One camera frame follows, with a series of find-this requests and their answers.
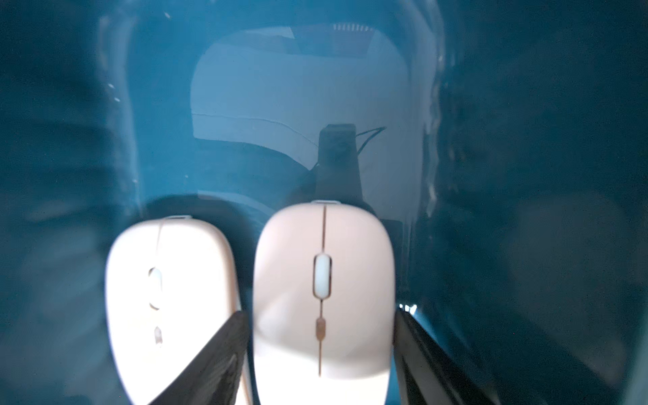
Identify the teal plastic storage box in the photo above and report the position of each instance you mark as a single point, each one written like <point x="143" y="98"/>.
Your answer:
<point x="503" y="144"/>

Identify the pink mouse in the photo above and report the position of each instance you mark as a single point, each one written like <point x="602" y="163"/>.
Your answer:
<point x="323" y="307"/>
<point x="170" y="286"/>

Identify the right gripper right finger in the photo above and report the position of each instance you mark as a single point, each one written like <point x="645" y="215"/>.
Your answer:
<point x="426" y="375"/>

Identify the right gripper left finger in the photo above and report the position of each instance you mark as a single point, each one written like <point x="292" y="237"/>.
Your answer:
<point x="214" y="375"/>

